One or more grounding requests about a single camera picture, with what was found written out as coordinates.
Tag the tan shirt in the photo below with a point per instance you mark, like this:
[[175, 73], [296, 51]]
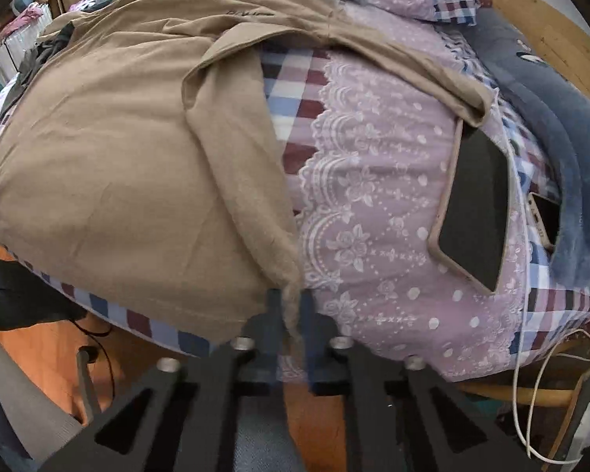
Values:
[[118, 157]]

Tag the blue plush pillow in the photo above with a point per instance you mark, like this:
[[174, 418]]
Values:
[[560, 123]]

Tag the pink cloth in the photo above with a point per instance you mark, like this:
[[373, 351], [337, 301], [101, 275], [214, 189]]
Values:
[[29, 12]]

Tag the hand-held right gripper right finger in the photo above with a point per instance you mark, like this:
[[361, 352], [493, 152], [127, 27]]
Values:
[[312, 344]]

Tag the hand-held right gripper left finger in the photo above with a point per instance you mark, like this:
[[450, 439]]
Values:
[[270, 334]]

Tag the wooden stool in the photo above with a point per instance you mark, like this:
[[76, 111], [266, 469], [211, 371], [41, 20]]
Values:
[[521, 396]]

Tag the black phone tan case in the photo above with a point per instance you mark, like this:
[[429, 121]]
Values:
[[477, 206]]

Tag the grey office chair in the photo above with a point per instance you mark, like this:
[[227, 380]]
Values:
[[19, 403]]

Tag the dark cloth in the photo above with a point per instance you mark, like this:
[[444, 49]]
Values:
[[19, 295]]

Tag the white phone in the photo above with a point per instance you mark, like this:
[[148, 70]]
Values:
[[545, 221]]

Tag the dark grey shirt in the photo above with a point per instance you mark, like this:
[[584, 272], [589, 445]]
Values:
[[39, 59]]

